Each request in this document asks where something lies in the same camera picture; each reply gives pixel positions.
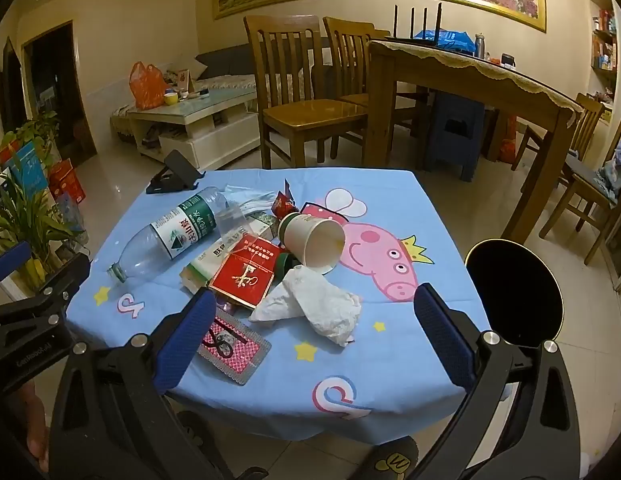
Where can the white paper cup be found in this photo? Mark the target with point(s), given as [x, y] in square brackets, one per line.
[310, 245]

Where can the wooden dining table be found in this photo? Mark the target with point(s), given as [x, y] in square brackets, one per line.
[490, 95]

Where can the white and green carton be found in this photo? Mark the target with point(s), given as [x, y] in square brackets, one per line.
[205, 260]

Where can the small yellow cup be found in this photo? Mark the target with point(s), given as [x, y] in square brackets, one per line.
[170, 98]

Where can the clear plastic wrapper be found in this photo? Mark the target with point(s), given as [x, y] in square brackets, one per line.
[240, 222]

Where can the red cigarette box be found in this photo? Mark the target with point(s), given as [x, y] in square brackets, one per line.
[240, 280]

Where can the lace-edged table cover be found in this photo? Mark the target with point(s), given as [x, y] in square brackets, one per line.
[465, 57]

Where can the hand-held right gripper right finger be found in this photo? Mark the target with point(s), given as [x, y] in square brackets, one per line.
[440, 330]

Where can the wooden dining chair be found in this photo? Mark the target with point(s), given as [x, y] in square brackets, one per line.
[588, 120]
[310, 115]
[348, 50]
[580, 185]

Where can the black slipper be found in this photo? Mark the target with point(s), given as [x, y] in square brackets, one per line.
[390, 460]

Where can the blue plastic stool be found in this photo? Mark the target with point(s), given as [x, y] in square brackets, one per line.
[455, 130]

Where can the orange plastic bag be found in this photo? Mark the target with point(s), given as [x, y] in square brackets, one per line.
[148, 87]

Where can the white glass-top coffee table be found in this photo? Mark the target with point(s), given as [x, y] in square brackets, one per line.
[210, 130]

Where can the clear plastic water bottle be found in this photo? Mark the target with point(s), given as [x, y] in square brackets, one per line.
[165, 240]

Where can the small black box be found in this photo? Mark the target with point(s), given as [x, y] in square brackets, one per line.
[508, 60]

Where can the black television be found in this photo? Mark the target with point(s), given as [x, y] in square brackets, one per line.
[13, 85]

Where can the blue gift box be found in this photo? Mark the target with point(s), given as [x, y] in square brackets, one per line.
[28, 167]

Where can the red snack wrapper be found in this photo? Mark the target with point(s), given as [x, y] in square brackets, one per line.
[285, 205]

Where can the pile of clothes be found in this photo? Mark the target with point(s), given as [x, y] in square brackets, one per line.
[613, 175]

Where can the red plastic bag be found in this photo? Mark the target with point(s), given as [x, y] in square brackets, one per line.
[508, 150]

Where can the black gold-rimmed trash bin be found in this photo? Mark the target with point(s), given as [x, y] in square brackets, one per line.
[515, 290]

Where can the white tissue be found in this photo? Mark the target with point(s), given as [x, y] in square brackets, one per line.
[320, 305]

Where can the pink patterned playing card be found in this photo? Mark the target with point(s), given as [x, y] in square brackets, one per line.
[240, 355]

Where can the green potted plant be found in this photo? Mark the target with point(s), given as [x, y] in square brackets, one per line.
[25, 215]

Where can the black phone stand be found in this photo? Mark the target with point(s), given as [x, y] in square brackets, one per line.
[175, 172]

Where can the person's left hand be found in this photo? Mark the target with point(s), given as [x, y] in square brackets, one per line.
[33, 420]

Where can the blue plastic bag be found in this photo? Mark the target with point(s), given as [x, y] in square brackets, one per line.
[450, 39]

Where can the blue cartoon tablecloth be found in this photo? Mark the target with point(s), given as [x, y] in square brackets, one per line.
[340, 360]

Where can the wall shelf with boxes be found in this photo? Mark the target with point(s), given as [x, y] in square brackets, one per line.
[603, 55]

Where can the black wifi router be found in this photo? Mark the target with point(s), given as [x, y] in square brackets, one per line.
[415, 37]

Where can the red gift box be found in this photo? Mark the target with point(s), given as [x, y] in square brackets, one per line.
[68, 182]

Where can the dark grey sofa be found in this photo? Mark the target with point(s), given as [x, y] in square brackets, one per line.
[225, 62]

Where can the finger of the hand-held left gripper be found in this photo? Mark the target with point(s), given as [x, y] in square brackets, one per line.
[10, 260]
[55, 285]

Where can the dark drinking bottle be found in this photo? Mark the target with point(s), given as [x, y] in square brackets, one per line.
[479, 47]

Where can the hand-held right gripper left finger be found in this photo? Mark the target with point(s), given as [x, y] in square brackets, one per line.
[188, 340]

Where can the small standing card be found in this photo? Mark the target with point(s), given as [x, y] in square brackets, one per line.
[184, 82]

